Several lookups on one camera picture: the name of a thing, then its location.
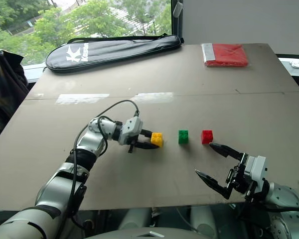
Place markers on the red toy brick cube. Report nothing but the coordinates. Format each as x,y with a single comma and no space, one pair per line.
207,137

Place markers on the black racket bag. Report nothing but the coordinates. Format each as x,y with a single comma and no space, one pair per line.
109,52

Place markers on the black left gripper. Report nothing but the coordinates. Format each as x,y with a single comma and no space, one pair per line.
132,147

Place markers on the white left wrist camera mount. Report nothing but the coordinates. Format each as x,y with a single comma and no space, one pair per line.
130,130

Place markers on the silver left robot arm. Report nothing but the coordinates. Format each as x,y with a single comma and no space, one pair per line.
88,143

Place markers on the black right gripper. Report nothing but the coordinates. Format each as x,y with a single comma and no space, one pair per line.
239,180

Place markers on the dark jacket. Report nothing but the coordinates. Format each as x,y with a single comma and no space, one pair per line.
5,87

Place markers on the red packaged cloth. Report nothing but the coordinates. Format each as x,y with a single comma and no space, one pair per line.
226,54

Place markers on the green toy brick cube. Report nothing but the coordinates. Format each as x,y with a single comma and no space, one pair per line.
183,137

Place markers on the grey robot torso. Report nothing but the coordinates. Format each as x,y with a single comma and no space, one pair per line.
149,227

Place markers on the white round sill fitting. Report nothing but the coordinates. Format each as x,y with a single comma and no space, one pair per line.
296,64

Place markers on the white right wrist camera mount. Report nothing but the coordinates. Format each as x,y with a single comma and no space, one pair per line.
256,170

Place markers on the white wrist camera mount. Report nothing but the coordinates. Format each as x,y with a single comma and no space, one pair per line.
130,130
256,170

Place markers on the black window frame post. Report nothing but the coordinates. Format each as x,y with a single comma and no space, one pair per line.
175,27

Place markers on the yellow toy brick cube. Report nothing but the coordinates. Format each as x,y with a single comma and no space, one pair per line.
157,139

